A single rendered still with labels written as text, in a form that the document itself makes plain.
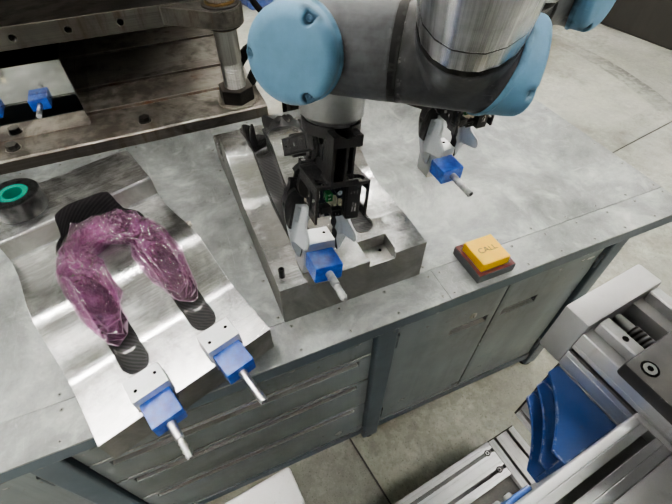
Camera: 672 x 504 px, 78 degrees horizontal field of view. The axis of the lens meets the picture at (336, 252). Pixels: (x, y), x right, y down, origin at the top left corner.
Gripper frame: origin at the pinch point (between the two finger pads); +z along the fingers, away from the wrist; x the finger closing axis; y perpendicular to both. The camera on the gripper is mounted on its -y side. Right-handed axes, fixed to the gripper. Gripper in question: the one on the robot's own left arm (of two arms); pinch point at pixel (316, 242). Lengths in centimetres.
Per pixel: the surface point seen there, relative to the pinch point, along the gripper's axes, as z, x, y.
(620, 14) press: 5, 349, -214
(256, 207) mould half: 4.3, -4.5, -18.3
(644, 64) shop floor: 28, 321, -159
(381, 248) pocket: 6.1, 13.3, -2.3
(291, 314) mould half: 13.7, -4.1, 0.6
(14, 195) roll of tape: 3, -43, -32
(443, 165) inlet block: -5.0, 27.2, -8.0
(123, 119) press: 9, -25, -78
